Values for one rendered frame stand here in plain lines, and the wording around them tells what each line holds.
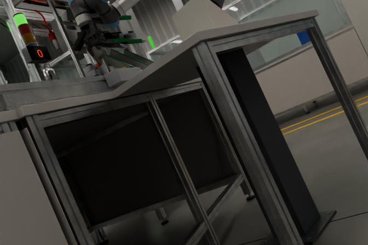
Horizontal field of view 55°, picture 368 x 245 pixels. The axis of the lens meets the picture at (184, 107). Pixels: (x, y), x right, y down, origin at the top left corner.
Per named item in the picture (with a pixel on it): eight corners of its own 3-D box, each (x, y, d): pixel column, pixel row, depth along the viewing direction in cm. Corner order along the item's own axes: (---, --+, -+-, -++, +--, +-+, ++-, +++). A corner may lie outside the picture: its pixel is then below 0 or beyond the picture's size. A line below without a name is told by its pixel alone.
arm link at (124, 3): (168, -30, 202) (103, 25, 193) (161, -47, 193) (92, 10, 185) (180, -24, 194) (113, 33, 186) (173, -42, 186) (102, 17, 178)
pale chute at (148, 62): (157, 70, 219) (159, 63, 217) (144, 73, 208) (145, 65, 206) (123, 55, 231) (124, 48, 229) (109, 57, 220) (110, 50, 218)
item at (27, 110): (203, 80, 237) (202, 76, 237) (24, 116, 100) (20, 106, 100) (58, 152, 294) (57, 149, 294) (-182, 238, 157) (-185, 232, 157)
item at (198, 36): (318, 15, 169) (316, 9, 169) (200, 40, 105) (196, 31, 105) (216, 71, 218) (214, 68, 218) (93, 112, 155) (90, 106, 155)
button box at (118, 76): (145, 77, 171) (139, 66, 171) (121, 81, 151) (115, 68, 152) (133, 84, 173) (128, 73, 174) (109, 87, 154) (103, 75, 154)
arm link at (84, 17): (72, 19, 175) (82, 21, 183) (75, 28, 175) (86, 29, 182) (82, 12, 172) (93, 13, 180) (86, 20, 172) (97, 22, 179)
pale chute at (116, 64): (145, 71, 205) (147, 64, 203) (131, 74, 194) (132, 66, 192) (110, 56, 217) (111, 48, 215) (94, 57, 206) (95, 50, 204)
